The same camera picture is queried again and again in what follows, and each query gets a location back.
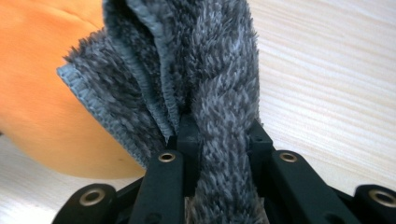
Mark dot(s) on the orange plush toy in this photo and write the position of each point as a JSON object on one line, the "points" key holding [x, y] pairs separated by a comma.
{"points": [[37, 93]]}

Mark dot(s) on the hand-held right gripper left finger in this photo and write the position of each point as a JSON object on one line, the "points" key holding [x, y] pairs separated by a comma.
{"points": [[190, 146]]}

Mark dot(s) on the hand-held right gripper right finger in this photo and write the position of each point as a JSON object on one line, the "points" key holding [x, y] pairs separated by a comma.
{"points": [[260, 140]]}

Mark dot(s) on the grey fluffy cloth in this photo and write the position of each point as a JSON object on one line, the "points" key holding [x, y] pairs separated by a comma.
{"points": [[202, 77]]}

